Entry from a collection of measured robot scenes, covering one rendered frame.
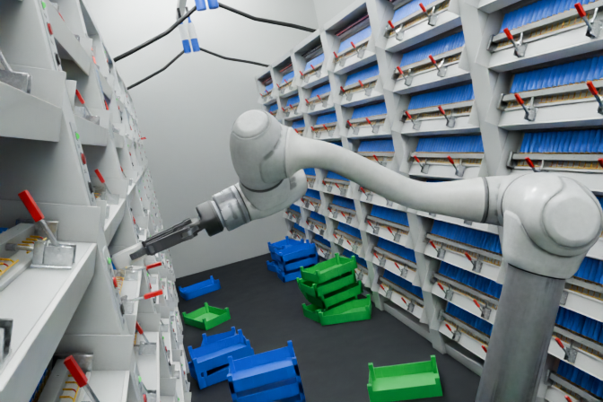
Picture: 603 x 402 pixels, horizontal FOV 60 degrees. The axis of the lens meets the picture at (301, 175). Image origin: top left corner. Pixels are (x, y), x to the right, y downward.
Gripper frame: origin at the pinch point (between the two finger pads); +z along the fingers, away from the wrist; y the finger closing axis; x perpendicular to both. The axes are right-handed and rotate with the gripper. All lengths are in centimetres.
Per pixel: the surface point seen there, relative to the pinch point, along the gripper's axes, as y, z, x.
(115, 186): -31.1, -0.5, -13.8
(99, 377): 41.3, 5.5, 6.9
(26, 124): 58, -4, -26
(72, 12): -31, -10, -59
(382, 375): -99, -63, 115
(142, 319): -31.0, 8.4, 22.3
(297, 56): -242, -128, -40
